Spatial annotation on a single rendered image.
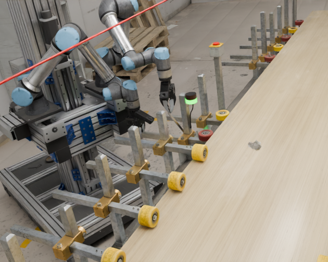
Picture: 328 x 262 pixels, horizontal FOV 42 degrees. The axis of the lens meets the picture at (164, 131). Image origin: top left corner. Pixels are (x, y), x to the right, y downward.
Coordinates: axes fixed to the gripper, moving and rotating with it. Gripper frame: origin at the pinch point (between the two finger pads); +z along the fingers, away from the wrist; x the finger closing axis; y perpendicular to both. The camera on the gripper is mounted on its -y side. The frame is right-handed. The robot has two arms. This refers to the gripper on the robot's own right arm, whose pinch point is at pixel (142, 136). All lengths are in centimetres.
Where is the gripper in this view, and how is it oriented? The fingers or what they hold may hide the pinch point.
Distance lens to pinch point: 252.5
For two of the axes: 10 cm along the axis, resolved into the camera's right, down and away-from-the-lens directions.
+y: -8.7, -1.0, 4.8
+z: 1.4, 8.8, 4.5
